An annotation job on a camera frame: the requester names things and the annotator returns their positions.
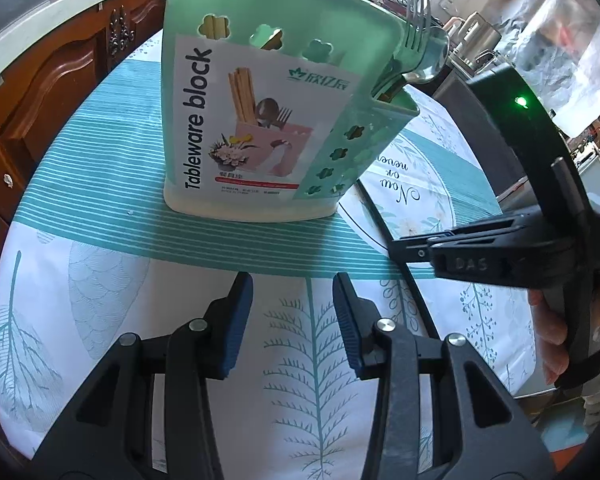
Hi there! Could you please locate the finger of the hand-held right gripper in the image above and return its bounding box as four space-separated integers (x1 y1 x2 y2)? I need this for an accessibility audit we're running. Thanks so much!
387 227 531 264
399 214 533 241

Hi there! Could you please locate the wooden kitchen cabinet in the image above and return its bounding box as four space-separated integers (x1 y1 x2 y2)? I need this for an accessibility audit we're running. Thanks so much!
0 0 173 271

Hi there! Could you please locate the bamboo chopstick with red end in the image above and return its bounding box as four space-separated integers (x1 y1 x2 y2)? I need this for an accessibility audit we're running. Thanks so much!
200 14 230 40

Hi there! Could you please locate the steel electric kettle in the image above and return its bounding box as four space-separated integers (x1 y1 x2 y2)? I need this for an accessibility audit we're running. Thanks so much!
445 10 503 61

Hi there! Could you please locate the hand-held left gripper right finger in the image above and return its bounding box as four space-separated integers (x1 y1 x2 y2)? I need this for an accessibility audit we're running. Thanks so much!
332 272 556 480

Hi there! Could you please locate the kitchen countertop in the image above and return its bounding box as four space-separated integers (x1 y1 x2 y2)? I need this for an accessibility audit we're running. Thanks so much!
0 0 173 96

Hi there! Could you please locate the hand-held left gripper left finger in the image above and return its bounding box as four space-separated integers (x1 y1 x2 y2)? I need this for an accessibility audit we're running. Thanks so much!
35 272 253 480

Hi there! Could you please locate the green plastic utensil holder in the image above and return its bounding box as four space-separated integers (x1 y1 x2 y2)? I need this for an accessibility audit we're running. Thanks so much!
162 0 421 223

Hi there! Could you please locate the person's right hand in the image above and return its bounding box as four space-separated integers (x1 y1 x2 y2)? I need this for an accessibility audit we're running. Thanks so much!
528 265 600 386

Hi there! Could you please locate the large steel spoon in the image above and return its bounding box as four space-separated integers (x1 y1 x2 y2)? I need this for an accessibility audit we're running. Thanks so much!
401 27 452 86

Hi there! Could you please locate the steel fork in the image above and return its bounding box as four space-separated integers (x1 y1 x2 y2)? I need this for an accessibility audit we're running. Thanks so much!
391 0 433 73

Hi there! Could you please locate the shiny wall sheet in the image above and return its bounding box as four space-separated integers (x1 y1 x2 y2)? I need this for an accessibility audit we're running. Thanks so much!
485 0 600 136

